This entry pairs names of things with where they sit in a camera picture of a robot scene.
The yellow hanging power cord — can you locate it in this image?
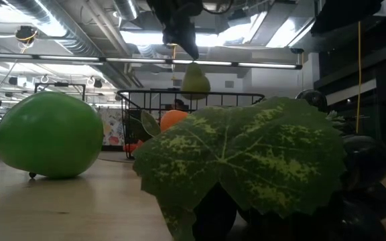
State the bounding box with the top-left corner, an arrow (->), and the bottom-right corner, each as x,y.
356,20 -> 362,135

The green pear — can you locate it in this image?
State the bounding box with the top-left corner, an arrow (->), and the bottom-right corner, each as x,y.
180,62 -> 212,101

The large silver air duct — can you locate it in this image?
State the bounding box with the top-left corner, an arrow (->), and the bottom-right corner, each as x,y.
0,0 -> 130,58

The orange tangerine cluster with leaves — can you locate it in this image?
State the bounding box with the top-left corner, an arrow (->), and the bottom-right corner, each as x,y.
140,109 -> 190,139

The person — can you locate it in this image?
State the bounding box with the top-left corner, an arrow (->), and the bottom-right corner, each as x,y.
174,98 -> 190,112

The dark grape bunch with leaf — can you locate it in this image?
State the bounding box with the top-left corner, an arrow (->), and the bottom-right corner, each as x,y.
132,89 -> 386,241

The dark shelving unit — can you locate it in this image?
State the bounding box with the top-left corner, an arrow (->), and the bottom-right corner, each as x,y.
313,33 -> 386,165

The floral patterned cloth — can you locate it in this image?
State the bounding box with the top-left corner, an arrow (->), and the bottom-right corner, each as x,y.
99,107 -> 124,147

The black hanging ceiling device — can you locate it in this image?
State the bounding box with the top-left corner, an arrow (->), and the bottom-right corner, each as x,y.
14,25 -> 40,46

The long ceiling light bar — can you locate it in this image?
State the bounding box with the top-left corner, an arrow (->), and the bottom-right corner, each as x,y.
0,52 -> 304,70

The black wire basket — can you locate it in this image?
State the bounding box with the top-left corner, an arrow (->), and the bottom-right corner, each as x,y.
117,88 -> 266,160

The black background rig frame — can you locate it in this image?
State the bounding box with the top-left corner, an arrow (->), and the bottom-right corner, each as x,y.
34,82 -> 87,101

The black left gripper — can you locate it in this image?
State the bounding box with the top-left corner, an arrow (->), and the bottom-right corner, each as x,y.
145,0 -> 203,61

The pale green artificial plant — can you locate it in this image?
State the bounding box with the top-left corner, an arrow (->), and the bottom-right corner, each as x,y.
325,109 -> 344,123

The round silver air duct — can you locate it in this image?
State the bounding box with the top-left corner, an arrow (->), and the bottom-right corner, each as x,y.
113,0 -> 141,21

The green apple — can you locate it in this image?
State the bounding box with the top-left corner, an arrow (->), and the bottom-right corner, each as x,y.
0,90 -> 105,179

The grey round mat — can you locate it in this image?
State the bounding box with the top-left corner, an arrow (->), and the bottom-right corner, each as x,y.
96,152 -> 136,164

